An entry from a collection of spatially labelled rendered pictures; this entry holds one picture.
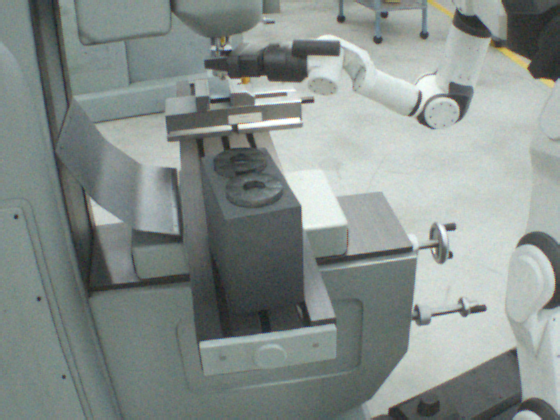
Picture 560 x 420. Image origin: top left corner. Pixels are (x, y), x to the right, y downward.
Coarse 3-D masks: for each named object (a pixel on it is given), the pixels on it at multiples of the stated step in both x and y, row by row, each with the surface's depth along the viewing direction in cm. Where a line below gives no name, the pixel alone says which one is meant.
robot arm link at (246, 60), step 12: (240, 48) 142; (252, 48) 143; (264, 48) 140; (276, 48) 138; (228, 60) 138; (240, 60) 139; (252, 60) 138; (264, 60) 140; (276, 60) 137; (228, 72) 139; (240, 72) 140; (252, 72) 140; (264, 72) 142; (276, 72) 139
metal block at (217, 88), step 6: (210, 72) 170; (210, 78) 167; (216, 78) 168; (210, 84) 168; (216, 84) 169; (222, 84) 169; (228, 84) 169; (210, 90) 169; (216, 90) 169; (222, 90) 170; (228, 90) 170; (210, 96) 170; (216, 96) 170; (222, 96) 170; (228, 96) 171
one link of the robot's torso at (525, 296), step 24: (528, 264) 109; (528, 288) 110; (552, 288) 106; (528, 312) 112; (552, 312) 115; (528, 336) 116; (552, 336) 114; (528, 360) 122; (552, 360) 115; (528, 384) 123; (552, 384) 116; (528, 408) 121; (552, 408) 117
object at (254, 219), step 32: (224, 160) 115; (256, 160) 114; (224, 192) 108; (256, 192) 105; (288, 192) 107; (224, 224) 103; (256, 224) 103; (288, 224) 105; (224, 256) 110; (256, 256) 106; (288, 256) 108; (256, 288) 109; (288, 288) 111
